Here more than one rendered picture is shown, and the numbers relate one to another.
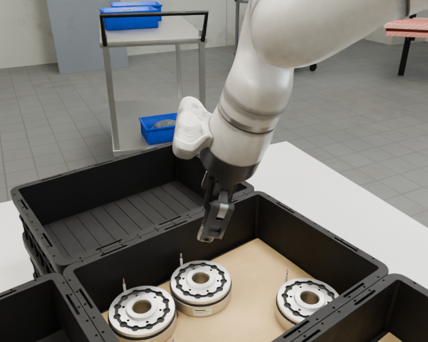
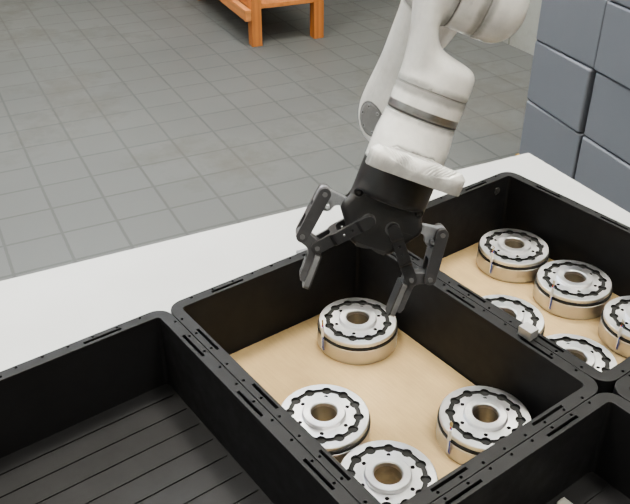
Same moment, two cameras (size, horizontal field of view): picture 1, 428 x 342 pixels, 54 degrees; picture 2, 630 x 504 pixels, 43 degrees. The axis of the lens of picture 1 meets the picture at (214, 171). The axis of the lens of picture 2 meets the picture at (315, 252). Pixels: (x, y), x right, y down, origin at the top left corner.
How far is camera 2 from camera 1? 0.88 m
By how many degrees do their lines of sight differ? 76
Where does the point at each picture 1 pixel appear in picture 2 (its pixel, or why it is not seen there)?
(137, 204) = not seen: outside the picture
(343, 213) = (45, 320)
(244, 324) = (376, 392)
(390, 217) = (76, 277)
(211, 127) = (429, 153)
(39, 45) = not seen: outside the picture
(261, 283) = (302, 373)
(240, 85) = (468, 80)
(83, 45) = not seen: outside the picture
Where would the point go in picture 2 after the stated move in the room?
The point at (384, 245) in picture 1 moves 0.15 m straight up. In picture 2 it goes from (141, 297) to (130, 221)
